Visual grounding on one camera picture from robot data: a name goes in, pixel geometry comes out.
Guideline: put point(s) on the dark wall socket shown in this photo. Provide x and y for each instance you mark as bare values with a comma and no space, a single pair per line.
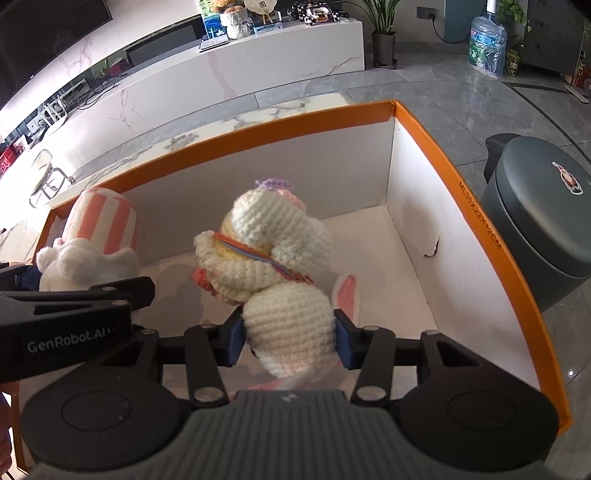
425,12

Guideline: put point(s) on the green package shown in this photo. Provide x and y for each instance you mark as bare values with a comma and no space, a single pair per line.
511,62

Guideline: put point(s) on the round paper fan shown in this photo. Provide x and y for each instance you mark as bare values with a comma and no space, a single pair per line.
261,5

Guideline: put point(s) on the dark grey drawer cabinet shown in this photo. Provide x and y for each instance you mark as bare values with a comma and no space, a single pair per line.
554,32

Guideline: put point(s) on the white crocheted doll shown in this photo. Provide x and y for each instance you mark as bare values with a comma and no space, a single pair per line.
277,230

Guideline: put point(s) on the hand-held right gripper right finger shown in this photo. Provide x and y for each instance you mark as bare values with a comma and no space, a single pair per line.
344,341

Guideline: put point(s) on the black television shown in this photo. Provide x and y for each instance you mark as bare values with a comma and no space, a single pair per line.
37,41

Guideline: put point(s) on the light blue tissue box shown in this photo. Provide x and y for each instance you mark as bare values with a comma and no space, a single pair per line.
268,26

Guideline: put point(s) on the blue water bottle with pump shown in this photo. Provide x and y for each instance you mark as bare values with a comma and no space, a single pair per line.
485,41

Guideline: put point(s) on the black and white toy cars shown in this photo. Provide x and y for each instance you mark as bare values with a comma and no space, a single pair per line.
318,11

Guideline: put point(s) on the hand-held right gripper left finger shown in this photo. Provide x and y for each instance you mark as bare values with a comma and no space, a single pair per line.
235,341

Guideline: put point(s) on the small landscape painting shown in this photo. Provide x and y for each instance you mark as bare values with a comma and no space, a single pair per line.
213,25

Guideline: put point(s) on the red pot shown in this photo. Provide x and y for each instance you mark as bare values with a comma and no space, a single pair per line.
113,68

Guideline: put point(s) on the pink striped plush toy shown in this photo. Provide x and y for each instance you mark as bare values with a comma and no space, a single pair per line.
101,221

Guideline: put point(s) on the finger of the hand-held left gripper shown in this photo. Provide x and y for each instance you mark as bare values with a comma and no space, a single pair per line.
21,278

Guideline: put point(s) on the teddy bear in white pot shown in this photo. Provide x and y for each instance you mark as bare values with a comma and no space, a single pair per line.
238,25

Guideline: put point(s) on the potted long-leaf plant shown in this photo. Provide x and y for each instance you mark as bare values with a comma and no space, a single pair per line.
383,46

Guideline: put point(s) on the red box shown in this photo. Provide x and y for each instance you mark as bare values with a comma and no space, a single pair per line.
11,154

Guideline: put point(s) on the white floor scale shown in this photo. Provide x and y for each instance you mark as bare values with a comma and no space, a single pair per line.
577,91

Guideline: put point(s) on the dark grey trash can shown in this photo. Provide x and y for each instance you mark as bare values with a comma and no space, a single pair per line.
531,221

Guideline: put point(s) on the white marble TV cabinet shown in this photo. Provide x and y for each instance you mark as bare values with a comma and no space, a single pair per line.
277,60

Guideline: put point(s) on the orange cardboard box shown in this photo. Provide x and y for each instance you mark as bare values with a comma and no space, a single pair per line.
277,175

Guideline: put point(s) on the grey laptop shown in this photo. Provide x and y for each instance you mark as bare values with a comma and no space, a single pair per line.
212,44

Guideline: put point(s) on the clear small chair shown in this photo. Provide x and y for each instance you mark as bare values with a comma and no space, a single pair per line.
44,159

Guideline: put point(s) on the trailing pothos plant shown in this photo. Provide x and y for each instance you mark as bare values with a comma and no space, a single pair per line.
512,11

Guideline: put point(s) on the white router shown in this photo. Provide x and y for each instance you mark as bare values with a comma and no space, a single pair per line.
55,110

